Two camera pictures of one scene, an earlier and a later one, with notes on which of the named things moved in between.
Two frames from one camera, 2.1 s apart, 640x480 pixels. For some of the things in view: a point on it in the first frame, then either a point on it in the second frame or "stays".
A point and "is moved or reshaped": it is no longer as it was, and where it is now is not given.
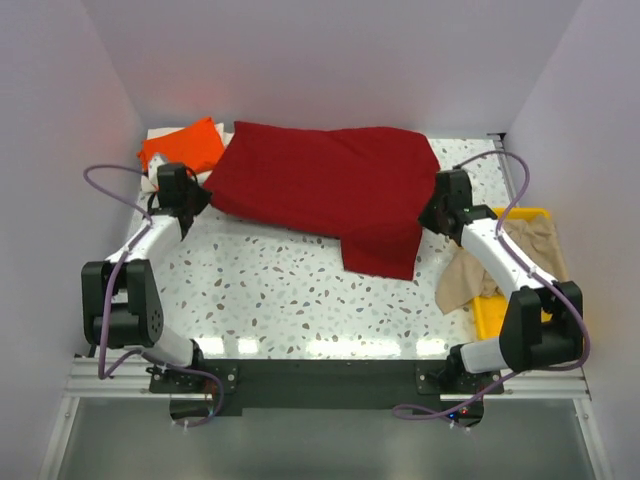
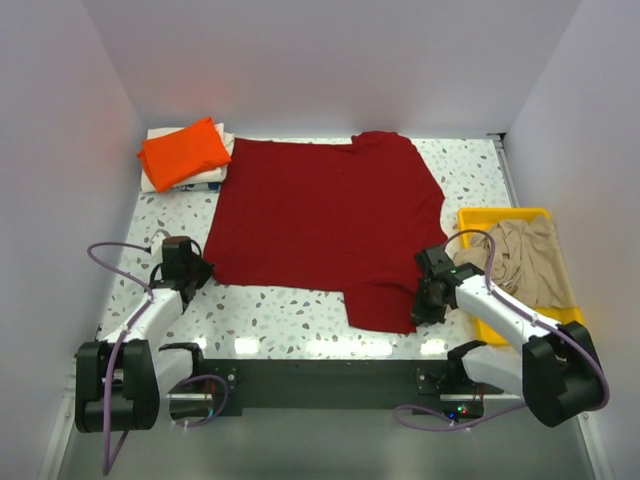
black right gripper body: [430, 218] → [426, 309]
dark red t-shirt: [366, 186] is moved or reshaped
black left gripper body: [196, 197] → [199, 270]
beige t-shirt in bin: [533, 240] stays
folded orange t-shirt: [196, 145] stays
